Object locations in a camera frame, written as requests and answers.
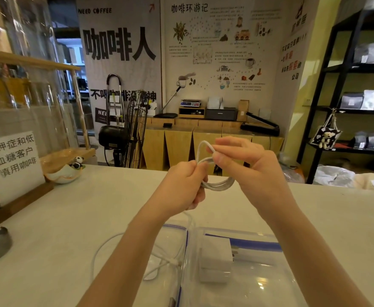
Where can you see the small panda figurine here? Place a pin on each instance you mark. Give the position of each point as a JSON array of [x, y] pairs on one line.
[[77, 163]]

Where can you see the desk lamp black base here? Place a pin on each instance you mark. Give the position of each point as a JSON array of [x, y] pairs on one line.
[[165, 115]]

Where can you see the digital weighing scale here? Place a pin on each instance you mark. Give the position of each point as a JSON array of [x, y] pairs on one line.
[[190, 103]]

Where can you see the brown cardboard box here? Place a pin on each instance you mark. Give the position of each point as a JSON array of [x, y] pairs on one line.
[[243, 110]]

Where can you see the wooden sign base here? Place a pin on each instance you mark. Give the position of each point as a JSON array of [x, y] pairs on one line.
[[30, 198]]

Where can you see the grey banner black lettering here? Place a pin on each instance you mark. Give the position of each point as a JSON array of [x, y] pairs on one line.
[[120, 22]]

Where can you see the person's right forearm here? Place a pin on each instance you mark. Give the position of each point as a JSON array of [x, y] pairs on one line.
[[318, 268]]

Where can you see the person's right hand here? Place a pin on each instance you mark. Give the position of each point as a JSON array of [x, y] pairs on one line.
[[257, 175]]

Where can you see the beige bag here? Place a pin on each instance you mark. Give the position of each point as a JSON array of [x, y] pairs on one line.
[[369, 182]]

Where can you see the hanging bag with teddy bear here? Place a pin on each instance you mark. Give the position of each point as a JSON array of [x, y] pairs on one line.
[[326, 137]]

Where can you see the rows of coffee bags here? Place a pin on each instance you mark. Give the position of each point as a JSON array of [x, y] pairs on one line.
[[370, 100]]

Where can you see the person's left hand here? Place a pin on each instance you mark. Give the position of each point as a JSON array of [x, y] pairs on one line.
[[180, 188]]

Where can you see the wooden counter cabinet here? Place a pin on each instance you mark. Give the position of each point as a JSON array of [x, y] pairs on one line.
[[177, 147]]

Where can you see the person's left forearm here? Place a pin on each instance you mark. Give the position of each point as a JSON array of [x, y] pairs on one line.
[[120, 271]]

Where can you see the black bag sealer machine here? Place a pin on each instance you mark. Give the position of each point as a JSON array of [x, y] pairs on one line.
[[260, 127]]

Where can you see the clear box with blue clips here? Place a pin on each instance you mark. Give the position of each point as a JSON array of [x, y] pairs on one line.
[[254, 244]]

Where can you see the folding metal hand truck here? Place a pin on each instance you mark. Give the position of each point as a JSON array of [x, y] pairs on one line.
[[115, 99]]

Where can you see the black metal shelf rack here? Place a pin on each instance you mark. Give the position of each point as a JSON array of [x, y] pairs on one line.
[[311, 175]]

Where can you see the white plastic bag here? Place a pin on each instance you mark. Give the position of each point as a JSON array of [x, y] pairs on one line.
[[334, 177]]

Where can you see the white bottle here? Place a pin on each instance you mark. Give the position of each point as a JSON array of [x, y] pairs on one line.
[[153, 109]]

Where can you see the white ceramic dish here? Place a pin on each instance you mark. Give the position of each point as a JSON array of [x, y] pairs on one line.
[[62, 175]]

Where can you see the large white charger block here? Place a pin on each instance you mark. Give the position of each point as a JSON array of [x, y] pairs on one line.
[[217, 254]]

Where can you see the black floor fan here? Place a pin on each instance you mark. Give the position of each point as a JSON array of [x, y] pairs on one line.
[[112, 137]]

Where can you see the white paper sign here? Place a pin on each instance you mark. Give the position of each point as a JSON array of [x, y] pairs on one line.
[[14, 166]]

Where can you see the clear lid with blue seal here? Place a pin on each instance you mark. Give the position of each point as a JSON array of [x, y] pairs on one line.
[[161, 294]]

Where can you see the illustrated coffee wall poster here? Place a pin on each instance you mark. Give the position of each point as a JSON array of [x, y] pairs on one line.
[[212, 76]]

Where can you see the glass display case wooden frame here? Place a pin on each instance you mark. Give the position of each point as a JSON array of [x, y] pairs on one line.
[[14, 118]]

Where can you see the small wooden shelf box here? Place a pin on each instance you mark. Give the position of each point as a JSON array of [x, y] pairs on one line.
[[191, 117]]

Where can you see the clear plastic bag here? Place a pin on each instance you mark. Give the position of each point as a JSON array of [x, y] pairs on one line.
[[294, 175]]

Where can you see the black printer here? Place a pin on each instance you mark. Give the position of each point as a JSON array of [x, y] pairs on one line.
[[221, 115]]

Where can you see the white paper stand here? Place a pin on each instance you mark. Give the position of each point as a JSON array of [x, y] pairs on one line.
[[215, 102]]

